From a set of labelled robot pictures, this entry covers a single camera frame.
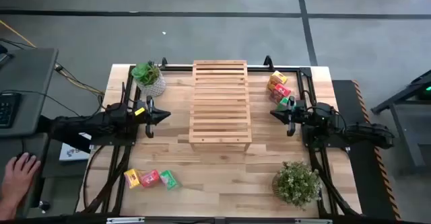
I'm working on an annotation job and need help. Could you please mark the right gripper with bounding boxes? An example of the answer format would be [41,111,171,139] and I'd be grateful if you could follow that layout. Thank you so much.
[269,96,309,138]

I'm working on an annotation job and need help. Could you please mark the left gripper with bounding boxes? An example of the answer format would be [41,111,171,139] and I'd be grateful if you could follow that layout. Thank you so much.
[133,96,172,139]

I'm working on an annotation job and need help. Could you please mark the green Apple Jacks box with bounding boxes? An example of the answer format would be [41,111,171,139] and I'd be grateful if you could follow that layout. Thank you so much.
[158,169,180,191]
[275,96,291,112]

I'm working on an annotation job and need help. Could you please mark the red Froot Loops box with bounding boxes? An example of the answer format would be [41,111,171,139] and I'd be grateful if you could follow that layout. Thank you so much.
[269,83,292,104]
[138,169,161,188]

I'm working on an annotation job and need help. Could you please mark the yellow cereal box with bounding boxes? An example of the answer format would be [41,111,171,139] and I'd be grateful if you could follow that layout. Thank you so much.
[267,70,289,91]
[123,168,141,190]

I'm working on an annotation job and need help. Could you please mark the person's forearm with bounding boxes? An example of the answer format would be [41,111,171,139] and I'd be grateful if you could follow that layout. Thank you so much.
[0,196,18,221]

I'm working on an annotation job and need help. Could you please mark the wooden slatted shelf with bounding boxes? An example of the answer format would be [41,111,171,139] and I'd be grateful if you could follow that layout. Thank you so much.
[188,59,253,153]

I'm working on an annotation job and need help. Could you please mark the succulent in white patterned pot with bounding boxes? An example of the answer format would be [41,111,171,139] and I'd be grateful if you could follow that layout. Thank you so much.
[130,61,167,98]

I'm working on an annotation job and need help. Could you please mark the bushy plant in ribbed pot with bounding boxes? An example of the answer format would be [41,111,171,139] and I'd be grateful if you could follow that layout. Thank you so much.
[271,159,323,211]

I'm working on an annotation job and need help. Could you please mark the white printed box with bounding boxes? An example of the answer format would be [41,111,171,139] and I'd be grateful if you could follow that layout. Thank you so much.
[59,142,91,162]

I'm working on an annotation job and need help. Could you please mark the black hazard-striped floor mat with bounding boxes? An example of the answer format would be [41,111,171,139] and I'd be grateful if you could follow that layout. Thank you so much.
[331,79,401,221]

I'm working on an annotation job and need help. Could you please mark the black-legged workbench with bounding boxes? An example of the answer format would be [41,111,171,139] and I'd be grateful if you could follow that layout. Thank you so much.
[370,69,431,178]

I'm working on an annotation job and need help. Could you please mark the grey desk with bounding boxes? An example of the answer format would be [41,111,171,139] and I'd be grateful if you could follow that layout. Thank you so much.
[0,48,59,220]

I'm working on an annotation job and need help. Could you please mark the black computer tower green lights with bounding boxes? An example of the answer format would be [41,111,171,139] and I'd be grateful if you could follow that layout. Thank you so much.
[416,81,431,101]

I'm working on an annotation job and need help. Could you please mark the black keyboard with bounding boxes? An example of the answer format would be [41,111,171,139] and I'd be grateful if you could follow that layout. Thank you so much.
[0,91,22,129]

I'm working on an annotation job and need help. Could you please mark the person's hand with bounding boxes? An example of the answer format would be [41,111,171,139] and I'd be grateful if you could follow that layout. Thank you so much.
[1,152,42,205]

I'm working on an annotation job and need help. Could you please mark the small black desk device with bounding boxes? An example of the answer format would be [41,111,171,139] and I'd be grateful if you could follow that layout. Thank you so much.
[0,44,15,71]

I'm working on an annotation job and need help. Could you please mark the black cable bundle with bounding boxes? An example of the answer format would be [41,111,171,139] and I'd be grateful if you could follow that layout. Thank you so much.
[81,145,132,215]
[308,149,361,217]

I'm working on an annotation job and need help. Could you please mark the black floor cable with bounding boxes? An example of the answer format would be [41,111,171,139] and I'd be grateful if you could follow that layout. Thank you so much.
[0,38,105,97]

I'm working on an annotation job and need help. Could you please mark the black keyboard cable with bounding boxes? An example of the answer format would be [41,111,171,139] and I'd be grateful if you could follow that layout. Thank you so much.
[0,89,84,117]

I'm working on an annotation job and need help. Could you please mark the yellow floor cable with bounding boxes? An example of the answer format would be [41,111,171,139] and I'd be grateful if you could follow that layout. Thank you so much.
[0,20,106,96]

